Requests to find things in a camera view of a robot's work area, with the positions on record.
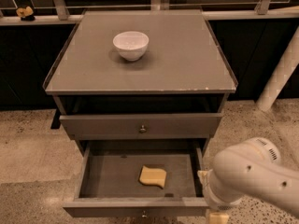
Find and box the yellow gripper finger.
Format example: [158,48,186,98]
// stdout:
[197,171,207,185]
[206,209,230,224]

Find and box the white diagonal pole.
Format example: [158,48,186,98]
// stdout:
[256,28,299,112]

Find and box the metal railing frame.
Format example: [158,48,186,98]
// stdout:
[0,0,299,26]

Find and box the grey drawer cabinet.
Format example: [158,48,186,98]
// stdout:
[42,9,239,161]

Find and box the round metal top knob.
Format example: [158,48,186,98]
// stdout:
[139,125,147,133]

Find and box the small yellow black object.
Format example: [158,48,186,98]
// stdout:
[16,6,35,21]

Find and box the white ceramic bowl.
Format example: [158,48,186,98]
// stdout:
[113,31,150,62]

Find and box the grey top drawer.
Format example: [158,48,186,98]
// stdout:
[60,113,222,140]

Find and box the yellow sponge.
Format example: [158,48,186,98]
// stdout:
[139,166,167,189]

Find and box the open grey middle drawer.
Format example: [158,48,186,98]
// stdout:
[64,139,208,217]

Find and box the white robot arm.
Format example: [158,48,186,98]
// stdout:
[197,137,299,217]

